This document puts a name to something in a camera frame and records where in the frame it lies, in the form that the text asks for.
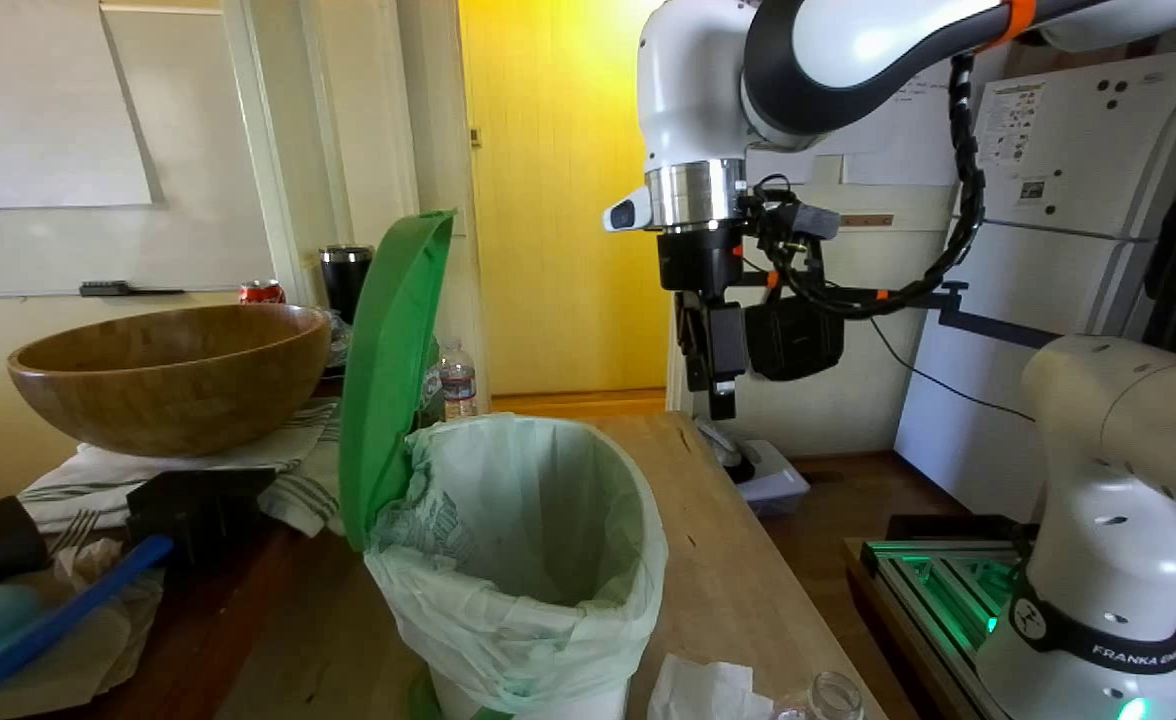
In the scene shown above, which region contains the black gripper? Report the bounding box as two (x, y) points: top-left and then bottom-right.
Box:
(656, 226), (750, 423)

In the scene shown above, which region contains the green bin lid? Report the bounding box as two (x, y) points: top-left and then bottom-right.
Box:
(336, 207), (459, 552)

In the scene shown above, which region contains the pale green bin liner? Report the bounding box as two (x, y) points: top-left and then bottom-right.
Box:
(359, 411), (672, 720)

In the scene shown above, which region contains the white floor stand base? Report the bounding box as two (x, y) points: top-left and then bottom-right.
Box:
(682, 416), (815, 516)

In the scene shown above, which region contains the white cabinet unit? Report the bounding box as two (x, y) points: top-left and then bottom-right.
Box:
(664, 77), (963, 460)

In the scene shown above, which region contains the yellow door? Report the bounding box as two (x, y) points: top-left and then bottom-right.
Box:
(459, 0), (672, 396)

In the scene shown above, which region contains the large clear water bottle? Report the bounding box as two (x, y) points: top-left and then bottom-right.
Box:
(435, 336), (482, 423)

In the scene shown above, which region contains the green-lit robot control box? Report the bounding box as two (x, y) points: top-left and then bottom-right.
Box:
(859, 534), (1036, 690)

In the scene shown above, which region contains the crumpled white tissue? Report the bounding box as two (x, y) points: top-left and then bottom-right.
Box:
(642, 651), (781, 720)

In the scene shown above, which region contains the small clear water bottle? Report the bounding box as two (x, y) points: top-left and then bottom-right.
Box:
(773, 665), (877, 720)

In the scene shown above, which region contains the black mug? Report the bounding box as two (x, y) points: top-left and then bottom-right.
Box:
(314, 245), (375, 327)

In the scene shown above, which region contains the striped folded cloth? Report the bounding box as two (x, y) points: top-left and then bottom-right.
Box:
(255, 419), (353, 541)

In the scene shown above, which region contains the red soda can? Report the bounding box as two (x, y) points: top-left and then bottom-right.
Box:
(234, 278), (290, 311)

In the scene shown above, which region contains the wooden bowl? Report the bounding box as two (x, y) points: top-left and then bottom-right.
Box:
(5, 299), (336, 460)

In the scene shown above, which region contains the black whiteboard eraser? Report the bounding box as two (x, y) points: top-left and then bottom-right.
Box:
(74, 278), (187, 299)

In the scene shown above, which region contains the whiteboard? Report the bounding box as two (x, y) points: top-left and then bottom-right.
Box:
(0, 0), (279, 304)

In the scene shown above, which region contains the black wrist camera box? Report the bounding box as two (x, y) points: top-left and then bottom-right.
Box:
(743, 290), (849, 386)

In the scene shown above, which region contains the black corrugated cable bundle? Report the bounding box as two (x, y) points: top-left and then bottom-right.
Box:
(733, 51), (994, 324)

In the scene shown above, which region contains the blue plastic handle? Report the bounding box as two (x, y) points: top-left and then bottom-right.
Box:
(0, 534), (178, 720)

